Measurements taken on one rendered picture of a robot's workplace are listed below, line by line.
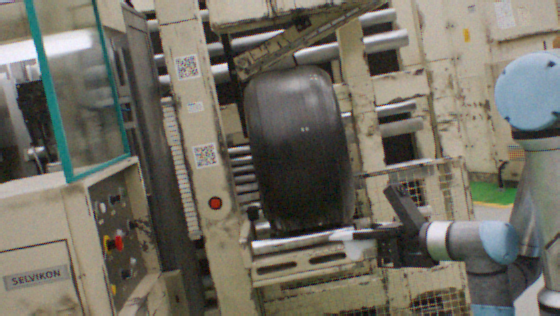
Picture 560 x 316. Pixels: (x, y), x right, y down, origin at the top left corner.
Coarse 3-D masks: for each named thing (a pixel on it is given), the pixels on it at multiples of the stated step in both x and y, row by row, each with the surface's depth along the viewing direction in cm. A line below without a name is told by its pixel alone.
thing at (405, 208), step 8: (392, 184) 127; (400, 184) 129; (384, 192) 127; (392, 192) 126; (400, 192) 126; (392, 200) 126; (400, 200) 125; (408, 200) 127; (400, 208) 125; (408, 208) 125; (416, 208) 127; (400, 216) 125; (408, 216) 124; (416, 216) 125; (408, 224) 124; (416, 224) 123; (408, 232) 124; (416, 232) 123
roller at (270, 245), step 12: (324, 228) 204; (336, 228) 203; (348, 228) 202; (264, 240) 204; (276, 240) 203; (288, 240) 203; (300, 240) 203; (312, 240) 203; (324, 240) 203; (252, 252) 204; (264, 252) 203
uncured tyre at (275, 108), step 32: (256, 96) 196; (288, 96) 193; (320, 96) 192; (256, 128) 191; (288, 128) 189; (320, 128) 188; (256, 160) 191; (288, 160) 188; (320, 160) 188; (288, 192) 190; (320, 192) 191; (352, 192) 197; (288, 224) 199; (320, 224) 202
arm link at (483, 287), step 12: (468, 276) 116; (480, 276) 114; (492, 276) 113; (504, 276) 114; (516, 276) 118; (468, 288) 117; (480, 288) 114; (492, 288) 113; (504, 288) 114; (516, 288) 117; (480, 300) 115; (492, 300) 114; (504, 300) 114; (480, 312) 115; (492, 312) 114; (504, 312) 114
